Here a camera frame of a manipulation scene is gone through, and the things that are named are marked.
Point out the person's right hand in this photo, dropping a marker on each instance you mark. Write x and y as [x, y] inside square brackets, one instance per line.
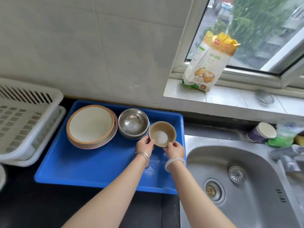
[175, 150]

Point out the person's left hand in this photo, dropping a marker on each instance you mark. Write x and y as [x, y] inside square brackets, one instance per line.
[145, 146]

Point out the tan bowl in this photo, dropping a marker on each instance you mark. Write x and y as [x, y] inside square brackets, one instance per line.
[162, 134]

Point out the pink rimmed elephant print bowl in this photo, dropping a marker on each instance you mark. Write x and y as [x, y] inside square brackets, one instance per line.
[104, 143]

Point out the cream bowl with orange rim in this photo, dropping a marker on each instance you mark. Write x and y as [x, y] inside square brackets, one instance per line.
[90, 124]

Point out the blue plastic tray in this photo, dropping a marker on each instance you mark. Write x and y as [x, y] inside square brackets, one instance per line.
[83, 168]

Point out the white plastic dish rack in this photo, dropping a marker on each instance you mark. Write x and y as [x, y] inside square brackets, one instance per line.
[47, 92]

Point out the white ceramic bowl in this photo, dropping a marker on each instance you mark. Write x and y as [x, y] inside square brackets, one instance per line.
[2, 178]

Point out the person's left forearm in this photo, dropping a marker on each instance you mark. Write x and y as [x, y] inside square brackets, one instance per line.
[107, 201]

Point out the person's right forearm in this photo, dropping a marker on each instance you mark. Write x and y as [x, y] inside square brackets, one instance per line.
[197, 201]

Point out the black countertop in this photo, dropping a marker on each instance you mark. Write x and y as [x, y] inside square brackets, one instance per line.
[47, 206]

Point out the white jade bangle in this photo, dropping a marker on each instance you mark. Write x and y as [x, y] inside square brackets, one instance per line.
[175, 159]

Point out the silver wrist bangle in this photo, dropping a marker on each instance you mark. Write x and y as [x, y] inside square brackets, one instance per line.
[145, 155]

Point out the metal sink strainer plug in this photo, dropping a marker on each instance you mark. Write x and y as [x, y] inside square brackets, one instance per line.
[237, 174]

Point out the white tiled window sill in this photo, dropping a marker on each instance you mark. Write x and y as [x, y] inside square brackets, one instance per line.
[225, 99]

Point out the purple paper cup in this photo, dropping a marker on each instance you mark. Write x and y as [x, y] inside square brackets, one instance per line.
[257, 135]

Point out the white and yellow flour bag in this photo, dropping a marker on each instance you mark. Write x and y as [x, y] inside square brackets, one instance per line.
[209, 66]

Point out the stainless steel double sink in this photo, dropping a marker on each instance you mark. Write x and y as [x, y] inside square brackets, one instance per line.
[249, 211]

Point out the green detergent pouch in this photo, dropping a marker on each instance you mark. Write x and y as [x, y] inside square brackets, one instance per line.
[280, 140]

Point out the chrome faucet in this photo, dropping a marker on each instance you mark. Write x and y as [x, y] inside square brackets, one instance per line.
[285, 154]

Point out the yellow sponge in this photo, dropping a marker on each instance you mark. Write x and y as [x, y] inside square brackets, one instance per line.
[299, 140]

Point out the white window frame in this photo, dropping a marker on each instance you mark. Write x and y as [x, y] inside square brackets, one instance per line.
[190, 33]

